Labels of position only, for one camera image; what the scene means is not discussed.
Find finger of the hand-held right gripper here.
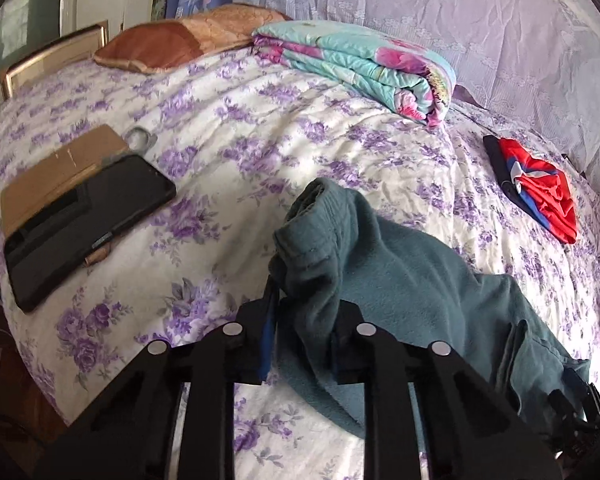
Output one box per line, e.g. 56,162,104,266
547,367,600,456

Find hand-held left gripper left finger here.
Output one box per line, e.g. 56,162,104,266
32,277,281,480

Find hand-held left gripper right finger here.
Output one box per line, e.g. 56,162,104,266
330,300,563,480

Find teal pants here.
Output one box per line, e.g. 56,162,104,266
272,177,593,441

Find red garment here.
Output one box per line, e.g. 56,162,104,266
499,137,579,246

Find bed with purple floral sheet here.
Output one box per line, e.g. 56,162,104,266
0,50,600,480

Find brown cardboard box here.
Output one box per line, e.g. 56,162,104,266
0,124,131,266

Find folded turquoise floral quilt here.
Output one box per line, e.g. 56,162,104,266
251,20,457,131

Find brown satin pillow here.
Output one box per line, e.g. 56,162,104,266
94,4,293,73

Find small grey ring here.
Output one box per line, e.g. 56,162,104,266
125,127,158,153

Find gold wooden frame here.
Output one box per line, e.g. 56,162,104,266
0,21,110,101

